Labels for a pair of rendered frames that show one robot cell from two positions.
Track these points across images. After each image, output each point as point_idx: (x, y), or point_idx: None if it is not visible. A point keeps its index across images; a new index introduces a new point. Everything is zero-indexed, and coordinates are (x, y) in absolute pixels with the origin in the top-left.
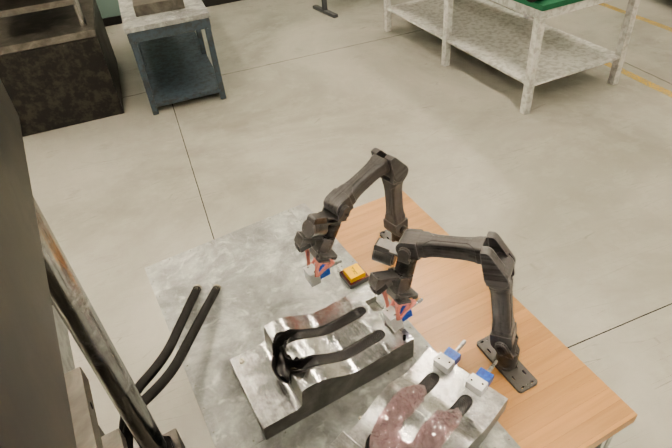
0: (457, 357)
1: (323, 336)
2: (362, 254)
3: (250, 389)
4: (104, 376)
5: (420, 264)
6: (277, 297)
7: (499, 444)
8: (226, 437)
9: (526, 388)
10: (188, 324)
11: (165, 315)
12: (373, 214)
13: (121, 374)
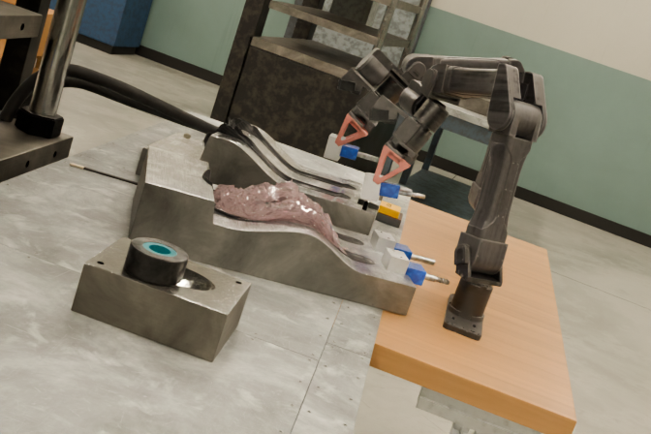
0: (404, 250)
1: (284, 166)
2: (419, 225)
3: (168, 141)
4: None
5: None
6: None
7: (357, 310)
8: (105, 154)
9: (456, 326)
10: (175, 133)
11: (165, 122)
12: None
13: None
